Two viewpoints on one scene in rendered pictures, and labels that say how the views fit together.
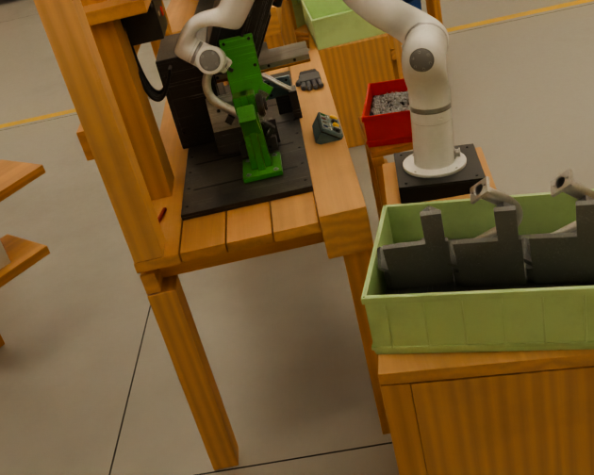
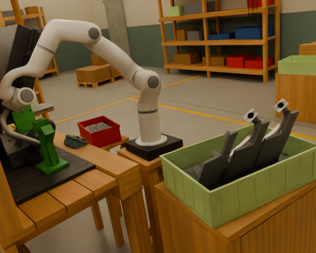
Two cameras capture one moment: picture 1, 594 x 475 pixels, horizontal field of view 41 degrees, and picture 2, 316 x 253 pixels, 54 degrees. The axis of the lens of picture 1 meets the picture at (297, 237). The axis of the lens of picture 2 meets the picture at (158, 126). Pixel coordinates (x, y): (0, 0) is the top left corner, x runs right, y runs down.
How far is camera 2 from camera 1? 1.19 m
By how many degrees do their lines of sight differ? 41
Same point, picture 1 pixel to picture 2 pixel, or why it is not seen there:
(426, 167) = (152, 141)
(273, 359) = not seen: outside the picture
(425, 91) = (151, 100)
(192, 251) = (44, 218)
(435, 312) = (243, 189)
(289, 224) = (100, 184)
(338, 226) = (127, 178)
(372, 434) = not seen: outside the picture
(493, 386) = (271, 223)
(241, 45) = not seen: hidden behind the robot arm
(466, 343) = (255, 203)
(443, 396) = (253, 238)
